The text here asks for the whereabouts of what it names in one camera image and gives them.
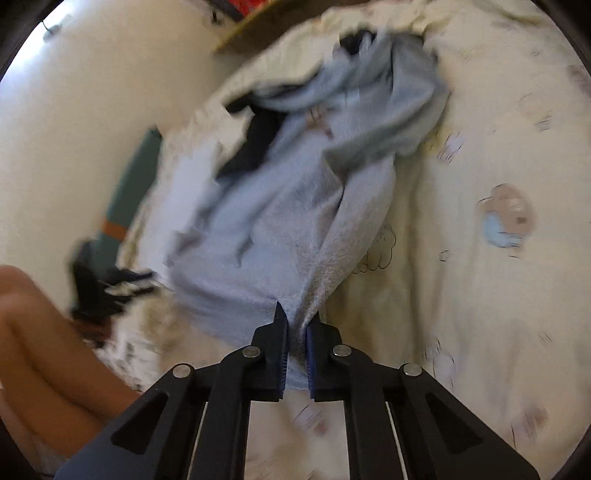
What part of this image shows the teal padded bed frame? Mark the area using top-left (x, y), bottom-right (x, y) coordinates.
top-left (99, 127), bottom-right (164, 252)

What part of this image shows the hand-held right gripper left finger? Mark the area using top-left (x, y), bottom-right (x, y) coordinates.
top-left (55, 301), bottom-right (290, 480)

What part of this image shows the person's leg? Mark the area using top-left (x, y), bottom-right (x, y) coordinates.
top-left (0, 264), bottom-right (141, 462)

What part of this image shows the red box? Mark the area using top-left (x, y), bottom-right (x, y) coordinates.
top-left (217, 0), bottom-right (287, 19)

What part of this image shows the wooden desk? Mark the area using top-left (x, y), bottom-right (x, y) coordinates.
top-left (212, 0), bottom-right (333, 56)

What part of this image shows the yellow bear-print duvet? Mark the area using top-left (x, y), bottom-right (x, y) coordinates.
top-left (92, 0), bottom-right (587, 480)

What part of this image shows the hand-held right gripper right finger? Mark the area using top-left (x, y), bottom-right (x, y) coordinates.
top-left (307, 314), bottom-right (541, 480)

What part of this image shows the black cloth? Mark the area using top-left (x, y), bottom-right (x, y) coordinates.
top-left (217, 28), bottom-right (384, 181)

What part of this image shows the grey fleece garment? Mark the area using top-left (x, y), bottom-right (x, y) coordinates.
top-left (164, 28), bottom-right (451, 393)

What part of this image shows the white printed t-shirt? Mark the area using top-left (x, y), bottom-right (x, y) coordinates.
top-left (136, 134), bottom-right (232, 278)

